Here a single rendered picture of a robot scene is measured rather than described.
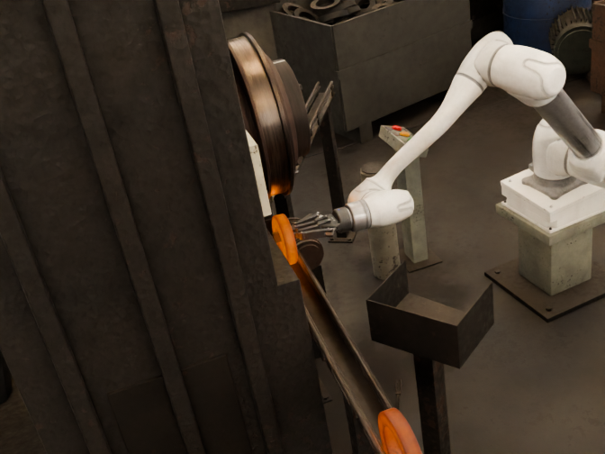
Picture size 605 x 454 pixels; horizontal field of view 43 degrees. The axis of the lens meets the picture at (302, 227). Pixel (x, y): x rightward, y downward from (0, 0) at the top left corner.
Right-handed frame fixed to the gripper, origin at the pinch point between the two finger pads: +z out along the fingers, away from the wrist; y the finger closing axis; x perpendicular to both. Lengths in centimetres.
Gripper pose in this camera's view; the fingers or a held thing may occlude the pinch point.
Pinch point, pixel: (284, 234)
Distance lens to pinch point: 230.4
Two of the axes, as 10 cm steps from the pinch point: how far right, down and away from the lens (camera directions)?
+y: -3.2, -4.3, 8.4
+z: -9.4, 2.4, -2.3
